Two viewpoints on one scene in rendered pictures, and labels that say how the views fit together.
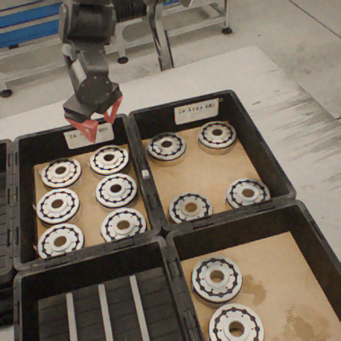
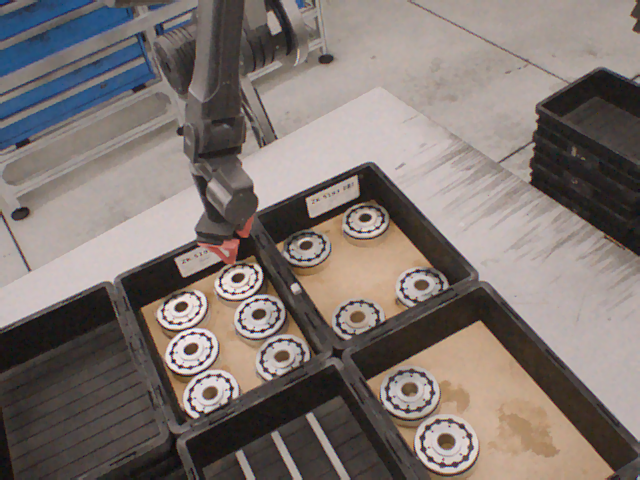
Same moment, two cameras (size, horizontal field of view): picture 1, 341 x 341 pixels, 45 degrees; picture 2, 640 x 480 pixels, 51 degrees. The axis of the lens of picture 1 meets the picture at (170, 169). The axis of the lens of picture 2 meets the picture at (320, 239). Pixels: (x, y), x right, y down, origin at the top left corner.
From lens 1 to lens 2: 0.34 m
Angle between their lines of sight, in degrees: 6
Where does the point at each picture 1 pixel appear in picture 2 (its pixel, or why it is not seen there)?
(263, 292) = (466, 396)
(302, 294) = (510, 387)
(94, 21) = (225, 134)
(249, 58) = (376, 106)
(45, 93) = (80, 201)
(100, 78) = (245, 194)
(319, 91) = (474, 123)
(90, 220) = (236, 360)
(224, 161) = (381, 252)
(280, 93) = (427, 147)
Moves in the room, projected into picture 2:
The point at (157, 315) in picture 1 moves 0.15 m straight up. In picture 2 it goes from (350, 451) to (340, 406)
